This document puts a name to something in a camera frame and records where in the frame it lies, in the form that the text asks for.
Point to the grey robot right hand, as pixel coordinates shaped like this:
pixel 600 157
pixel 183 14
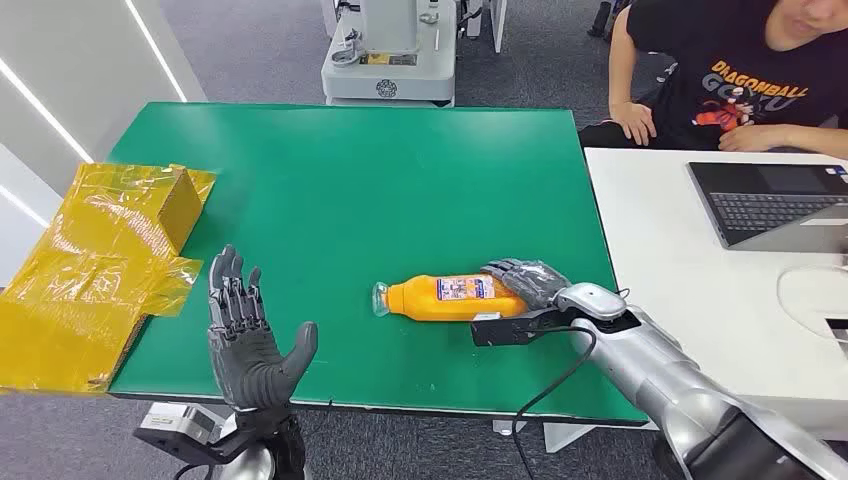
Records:
pixel 533 281

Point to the orange juice bottle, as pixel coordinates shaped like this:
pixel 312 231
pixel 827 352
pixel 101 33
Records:
pixel 444 301

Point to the grey device on desk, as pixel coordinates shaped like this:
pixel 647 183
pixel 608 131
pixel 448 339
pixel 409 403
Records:
pixel 839 334

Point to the person's left forearm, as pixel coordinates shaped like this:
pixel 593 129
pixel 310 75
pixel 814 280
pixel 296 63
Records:
pixel 818 140

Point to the white table leg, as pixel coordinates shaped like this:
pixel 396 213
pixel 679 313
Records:
pixel 570 436

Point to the person's right forearm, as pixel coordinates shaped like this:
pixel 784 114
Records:
pixel 621 73

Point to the yellow taped cardboard box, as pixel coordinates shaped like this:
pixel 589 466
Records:
pixel 93 278

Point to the person's right hand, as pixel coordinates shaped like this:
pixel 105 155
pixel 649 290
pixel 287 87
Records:
pixel 634 122

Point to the black objects on floor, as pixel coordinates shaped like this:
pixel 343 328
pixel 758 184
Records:
pixel 601 18

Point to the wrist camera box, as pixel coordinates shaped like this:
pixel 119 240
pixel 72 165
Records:
pixel 179 427
pixel 510 328

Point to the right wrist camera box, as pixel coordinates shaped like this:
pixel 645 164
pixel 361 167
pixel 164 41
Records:
pixel 510 328

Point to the person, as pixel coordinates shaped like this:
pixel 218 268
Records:
pixel 735 79

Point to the white furniture panel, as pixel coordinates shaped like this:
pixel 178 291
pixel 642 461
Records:
pixel 498 23

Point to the dark grey laptop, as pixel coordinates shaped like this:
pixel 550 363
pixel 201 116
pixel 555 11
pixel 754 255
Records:
pixel 768 205

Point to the white robot base machine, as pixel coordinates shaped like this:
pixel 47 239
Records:
pixel 391 73

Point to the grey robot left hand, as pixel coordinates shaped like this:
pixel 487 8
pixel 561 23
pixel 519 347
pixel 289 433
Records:
pixel 248 371

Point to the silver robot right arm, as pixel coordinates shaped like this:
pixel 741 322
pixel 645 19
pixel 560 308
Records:
pixel 662 378

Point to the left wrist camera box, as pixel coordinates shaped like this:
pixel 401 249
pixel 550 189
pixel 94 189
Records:
pixel 179 427

